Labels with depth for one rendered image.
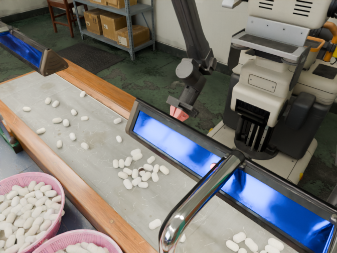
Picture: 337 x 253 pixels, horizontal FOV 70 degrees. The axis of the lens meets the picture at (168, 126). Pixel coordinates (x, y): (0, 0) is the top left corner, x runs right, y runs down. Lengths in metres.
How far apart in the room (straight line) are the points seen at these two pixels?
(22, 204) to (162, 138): 0.54
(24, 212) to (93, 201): 0.20
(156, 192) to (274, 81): 0.66
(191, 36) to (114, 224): 0.57
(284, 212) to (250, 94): 0.80
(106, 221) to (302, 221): 0.50
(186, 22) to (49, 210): 0.66
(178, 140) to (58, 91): 0.96
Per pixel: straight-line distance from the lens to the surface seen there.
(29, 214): 0.84
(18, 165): 1.08
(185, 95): 0.79
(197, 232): 0.72
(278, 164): 1.58
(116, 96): 1.14
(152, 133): 0.46
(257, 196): 0.39
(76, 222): 0.85
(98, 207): 0.75
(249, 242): 0.71
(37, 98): 1.29
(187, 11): 0.72
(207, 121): 2.19
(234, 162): 0.36
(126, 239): 0.69
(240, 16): 2.69
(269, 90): 1.14
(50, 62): 0.78
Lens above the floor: 1.38
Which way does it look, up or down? 41 degrees down
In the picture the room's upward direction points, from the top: straight up
